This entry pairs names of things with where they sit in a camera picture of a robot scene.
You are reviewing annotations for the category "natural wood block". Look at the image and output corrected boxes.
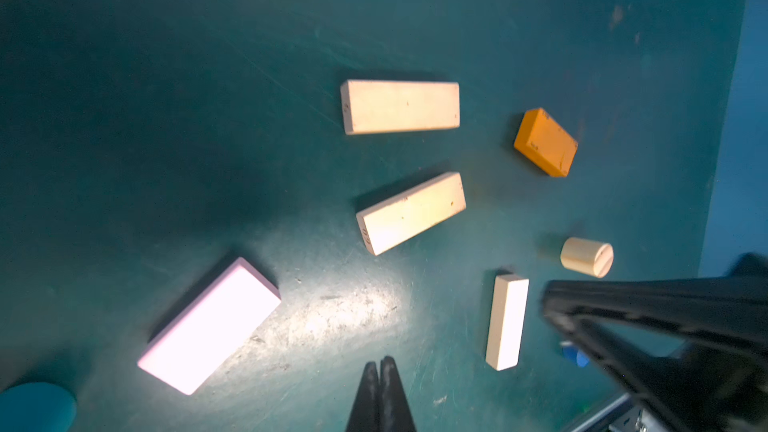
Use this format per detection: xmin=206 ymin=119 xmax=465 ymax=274
xmin=356 ymin=172 xmax=466 ymax=256
xmin=340 ymin=80 xmax=460 ymax=135
xmin=486 ymin=274 xmax=529 ymax=371

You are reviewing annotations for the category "natural wood block front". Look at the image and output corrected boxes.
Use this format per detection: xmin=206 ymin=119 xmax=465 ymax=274
xmin=356 ymin=172 xmax=466 ymax=256

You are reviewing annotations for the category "teal wood cylinder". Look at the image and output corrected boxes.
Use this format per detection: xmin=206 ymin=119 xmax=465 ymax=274
xmin=1 ymin=382 xmax=77 ymax=432

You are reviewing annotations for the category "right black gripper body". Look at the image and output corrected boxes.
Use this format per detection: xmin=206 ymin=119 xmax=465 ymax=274
xmin=541 ymin=253 xmax=767 ymax=431

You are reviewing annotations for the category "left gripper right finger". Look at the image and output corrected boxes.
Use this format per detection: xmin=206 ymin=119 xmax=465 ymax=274
xmin=379 ymin=356 xmax=416 ymax=432

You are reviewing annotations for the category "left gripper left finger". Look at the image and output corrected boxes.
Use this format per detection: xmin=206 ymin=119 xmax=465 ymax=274
xmin=345 ymin=362 xmax=380 ymax=432

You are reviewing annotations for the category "pink wood block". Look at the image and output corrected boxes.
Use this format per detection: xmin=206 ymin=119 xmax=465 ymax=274
xmin=137 ymin=257 xmax=281 ymax=395

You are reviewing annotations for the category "orange wood block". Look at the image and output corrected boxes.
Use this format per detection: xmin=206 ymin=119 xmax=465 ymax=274
xmin=514 ymin=108 xmax=578 ymax=177

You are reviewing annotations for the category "blue wood cylinder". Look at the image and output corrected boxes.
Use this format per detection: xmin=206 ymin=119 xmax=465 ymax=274
xmin=560 ymin=341 xmax=590 ymax=368

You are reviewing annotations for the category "natural wood cylinder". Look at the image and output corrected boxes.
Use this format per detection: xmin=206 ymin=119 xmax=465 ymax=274
xmin=560 ymin=237 xmax=614 ymax=278

